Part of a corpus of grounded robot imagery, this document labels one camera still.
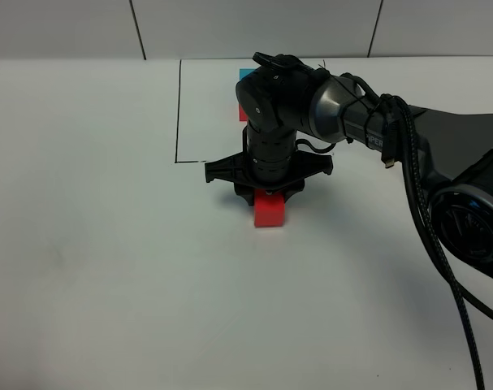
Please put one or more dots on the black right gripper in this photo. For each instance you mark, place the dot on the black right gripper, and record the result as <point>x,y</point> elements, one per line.
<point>269,161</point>

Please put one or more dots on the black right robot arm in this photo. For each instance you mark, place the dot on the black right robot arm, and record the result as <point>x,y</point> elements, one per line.
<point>283,96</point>

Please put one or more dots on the red template cube block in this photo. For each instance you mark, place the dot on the red template cube block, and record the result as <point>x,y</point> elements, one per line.
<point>242,115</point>

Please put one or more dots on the blue template cube block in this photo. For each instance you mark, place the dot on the blue template cube block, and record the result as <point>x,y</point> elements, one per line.
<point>243,72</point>

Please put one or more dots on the black zip tie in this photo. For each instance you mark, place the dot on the black zip tie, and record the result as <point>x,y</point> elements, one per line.
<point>334,94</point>

